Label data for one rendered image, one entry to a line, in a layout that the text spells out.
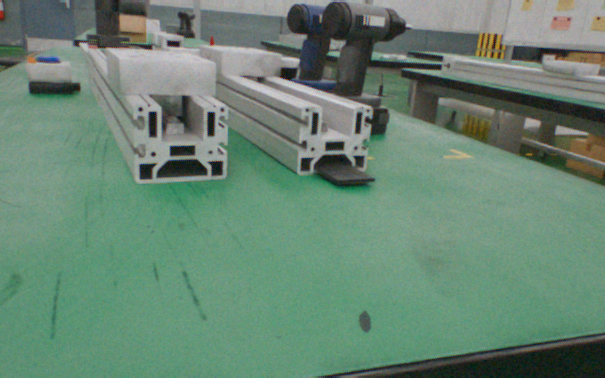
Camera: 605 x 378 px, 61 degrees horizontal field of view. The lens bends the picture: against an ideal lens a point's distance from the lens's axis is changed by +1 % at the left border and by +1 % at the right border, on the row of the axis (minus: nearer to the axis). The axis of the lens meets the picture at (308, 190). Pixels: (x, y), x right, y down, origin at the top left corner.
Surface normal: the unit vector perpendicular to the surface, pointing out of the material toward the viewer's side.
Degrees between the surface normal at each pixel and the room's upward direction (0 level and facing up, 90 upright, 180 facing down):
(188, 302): 0
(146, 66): 90
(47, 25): 90
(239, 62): 90
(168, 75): 90
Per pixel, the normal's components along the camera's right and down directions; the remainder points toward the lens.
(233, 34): 0.32, 0.31
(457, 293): 0.08, -0.95
